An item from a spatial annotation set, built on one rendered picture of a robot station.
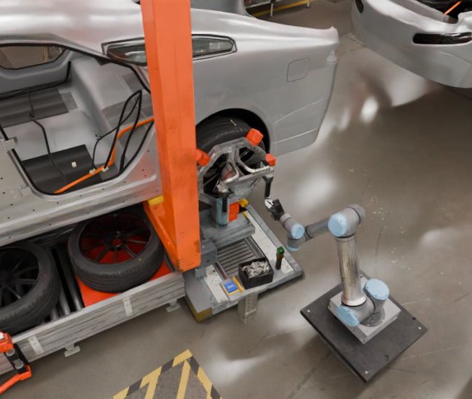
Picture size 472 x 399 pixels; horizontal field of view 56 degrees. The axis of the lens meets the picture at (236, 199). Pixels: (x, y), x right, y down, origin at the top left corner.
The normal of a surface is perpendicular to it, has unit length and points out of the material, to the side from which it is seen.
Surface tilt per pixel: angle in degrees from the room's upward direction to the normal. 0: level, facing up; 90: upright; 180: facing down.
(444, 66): 96
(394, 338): 0
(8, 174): 89
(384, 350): 0
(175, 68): 90
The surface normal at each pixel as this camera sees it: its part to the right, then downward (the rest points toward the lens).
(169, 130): 0.48, 0.62
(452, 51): -0.36, 0.62
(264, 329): 0.03, -0.72
